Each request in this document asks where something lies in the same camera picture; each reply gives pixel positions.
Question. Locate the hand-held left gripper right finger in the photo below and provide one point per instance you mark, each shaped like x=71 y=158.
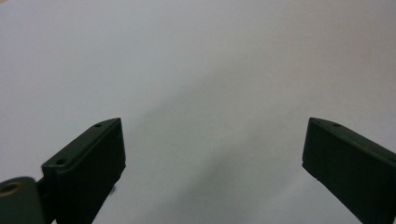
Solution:
x=348 y=165

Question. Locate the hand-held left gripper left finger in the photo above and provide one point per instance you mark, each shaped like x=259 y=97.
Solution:
x=87 y=168

